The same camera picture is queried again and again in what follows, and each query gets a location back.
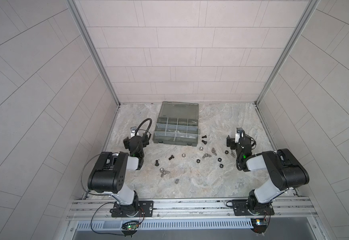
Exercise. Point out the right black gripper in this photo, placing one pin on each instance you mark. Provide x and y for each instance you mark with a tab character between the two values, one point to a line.
232	143

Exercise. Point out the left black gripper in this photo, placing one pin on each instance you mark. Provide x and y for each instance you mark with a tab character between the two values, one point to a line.
125	141

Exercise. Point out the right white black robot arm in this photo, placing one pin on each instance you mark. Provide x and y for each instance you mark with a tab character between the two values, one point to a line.
285	172

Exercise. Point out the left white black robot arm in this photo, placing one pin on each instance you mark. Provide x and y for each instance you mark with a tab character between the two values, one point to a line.
108	177

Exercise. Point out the grey plastic organizer box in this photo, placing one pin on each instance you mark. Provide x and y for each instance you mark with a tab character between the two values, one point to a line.
177	124

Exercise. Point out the right controller board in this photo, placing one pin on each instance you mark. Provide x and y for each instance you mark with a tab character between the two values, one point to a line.
259	225

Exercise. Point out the controller board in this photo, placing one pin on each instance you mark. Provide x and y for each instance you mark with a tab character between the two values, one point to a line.
130	228
259	225

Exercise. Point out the left controller board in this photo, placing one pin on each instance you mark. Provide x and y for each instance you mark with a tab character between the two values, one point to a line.
130	228

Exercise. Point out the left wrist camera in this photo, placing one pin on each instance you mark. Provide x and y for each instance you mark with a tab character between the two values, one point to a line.
133	131

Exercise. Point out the aluminium mounting rail frame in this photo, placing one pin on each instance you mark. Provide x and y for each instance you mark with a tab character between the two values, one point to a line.
191	214

